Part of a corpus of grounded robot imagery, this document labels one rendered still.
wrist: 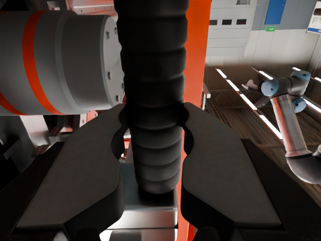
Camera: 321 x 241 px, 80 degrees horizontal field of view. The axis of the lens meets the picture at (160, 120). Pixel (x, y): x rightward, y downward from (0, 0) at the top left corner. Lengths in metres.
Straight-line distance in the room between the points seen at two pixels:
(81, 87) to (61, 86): 0.02
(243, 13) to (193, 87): 13.59
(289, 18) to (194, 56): 15.06
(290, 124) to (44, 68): 0.93
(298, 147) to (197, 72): 0.54
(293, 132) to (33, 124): 0.93
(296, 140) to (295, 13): 15.00
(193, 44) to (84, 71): 0.54
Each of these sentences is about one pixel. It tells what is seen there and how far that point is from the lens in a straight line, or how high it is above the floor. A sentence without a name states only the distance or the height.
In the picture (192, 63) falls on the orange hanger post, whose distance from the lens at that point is 0.74.
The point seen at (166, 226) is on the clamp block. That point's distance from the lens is 0.17.
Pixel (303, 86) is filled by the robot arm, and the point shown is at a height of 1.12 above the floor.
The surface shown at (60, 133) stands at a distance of 0.42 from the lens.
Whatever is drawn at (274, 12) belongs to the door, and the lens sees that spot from 15.12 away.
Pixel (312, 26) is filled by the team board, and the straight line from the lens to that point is 10.16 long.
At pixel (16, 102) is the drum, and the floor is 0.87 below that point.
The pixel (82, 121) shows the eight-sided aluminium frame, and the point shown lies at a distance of 0.57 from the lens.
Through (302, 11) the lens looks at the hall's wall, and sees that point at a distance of 16.07.
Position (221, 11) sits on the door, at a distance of 13.86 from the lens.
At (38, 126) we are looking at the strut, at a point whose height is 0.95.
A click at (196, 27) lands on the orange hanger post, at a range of 0.72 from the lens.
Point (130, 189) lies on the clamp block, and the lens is 0.16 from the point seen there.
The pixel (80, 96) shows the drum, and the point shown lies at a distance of 0.26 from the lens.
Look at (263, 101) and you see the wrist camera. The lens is 1.26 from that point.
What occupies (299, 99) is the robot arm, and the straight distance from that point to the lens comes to 1.13.
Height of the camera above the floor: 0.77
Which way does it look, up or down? 31 degrees up
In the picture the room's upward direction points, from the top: 179 degrees clockwise
